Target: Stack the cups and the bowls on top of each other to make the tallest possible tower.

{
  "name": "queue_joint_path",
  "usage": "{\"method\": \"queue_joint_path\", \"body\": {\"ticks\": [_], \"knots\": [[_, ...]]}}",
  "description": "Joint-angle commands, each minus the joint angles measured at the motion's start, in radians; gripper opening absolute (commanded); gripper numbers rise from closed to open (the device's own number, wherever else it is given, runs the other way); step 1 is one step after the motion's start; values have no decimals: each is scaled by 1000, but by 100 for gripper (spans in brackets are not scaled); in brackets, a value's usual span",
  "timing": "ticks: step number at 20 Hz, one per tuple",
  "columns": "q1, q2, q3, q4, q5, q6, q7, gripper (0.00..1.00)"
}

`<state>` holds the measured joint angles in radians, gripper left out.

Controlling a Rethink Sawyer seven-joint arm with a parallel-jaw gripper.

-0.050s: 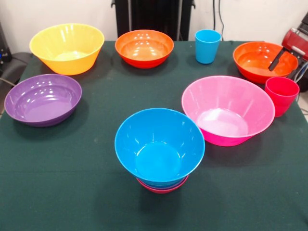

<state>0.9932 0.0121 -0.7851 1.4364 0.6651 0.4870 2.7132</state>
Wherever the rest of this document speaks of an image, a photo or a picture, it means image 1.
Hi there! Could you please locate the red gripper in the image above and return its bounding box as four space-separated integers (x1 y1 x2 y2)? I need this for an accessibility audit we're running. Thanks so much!
268 27 308 80

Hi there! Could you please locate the orange bowl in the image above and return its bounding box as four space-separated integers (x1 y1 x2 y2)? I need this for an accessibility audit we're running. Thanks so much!
232 41 299 84
115 29 175 70

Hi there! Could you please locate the deep blue bowl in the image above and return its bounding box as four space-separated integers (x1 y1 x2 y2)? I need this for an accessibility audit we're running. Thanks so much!
114 107 206 183

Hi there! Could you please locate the small flat-bottomed blue bowl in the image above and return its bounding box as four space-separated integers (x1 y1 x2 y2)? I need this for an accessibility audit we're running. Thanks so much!
137 175 189 190

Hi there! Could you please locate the small red bowl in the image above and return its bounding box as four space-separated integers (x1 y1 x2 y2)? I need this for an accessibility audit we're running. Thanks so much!
136 176 190 194

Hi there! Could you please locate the dark grey object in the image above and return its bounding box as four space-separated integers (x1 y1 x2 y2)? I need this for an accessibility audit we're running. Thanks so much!
295 54 308 92

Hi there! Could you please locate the red cup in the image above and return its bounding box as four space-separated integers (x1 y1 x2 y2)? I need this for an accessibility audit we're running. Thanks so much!
264 77 300 118

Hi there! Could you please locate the large pink bowl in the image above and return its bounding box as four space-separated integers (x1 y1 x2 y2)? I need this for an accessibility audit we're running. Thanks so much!
181 75 276 147

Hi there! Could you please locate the blue cup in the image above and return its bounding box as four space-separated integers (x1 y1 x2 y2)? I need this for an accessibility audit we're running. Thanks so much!
194 29 222 64

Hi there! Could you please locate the large yellow bowl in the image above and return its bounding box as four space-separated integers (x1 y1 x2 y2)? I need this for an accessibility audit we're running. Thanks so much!
29 23 105 76

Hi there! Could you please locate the purple bowl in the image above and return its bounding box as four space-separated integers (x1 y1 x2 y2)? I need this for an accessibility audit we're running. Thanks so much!
4 74 83 128

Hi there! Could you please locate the dark green table cloth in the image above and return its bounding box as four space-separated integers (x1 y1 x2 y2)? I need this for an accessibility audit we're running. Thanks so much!
0 40 308 231

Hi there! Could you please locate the grey padded seat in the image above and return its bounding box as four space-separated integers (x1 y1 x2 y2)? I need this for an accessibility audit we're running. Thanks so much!
0 51 33 84

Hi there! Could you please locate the black device box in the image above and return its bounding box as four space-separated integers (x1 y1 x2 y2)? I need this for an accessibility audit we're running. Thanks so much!
0 21 12 73

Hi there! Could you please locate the black wall cable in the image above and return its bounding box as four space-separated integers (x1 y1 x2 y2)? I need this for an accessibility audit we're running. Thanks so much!
213 0 226 41

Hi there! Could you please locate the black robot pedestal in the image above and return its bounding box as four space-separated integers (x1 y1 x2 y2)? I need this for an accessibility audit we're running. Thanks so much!
111 0 196 41

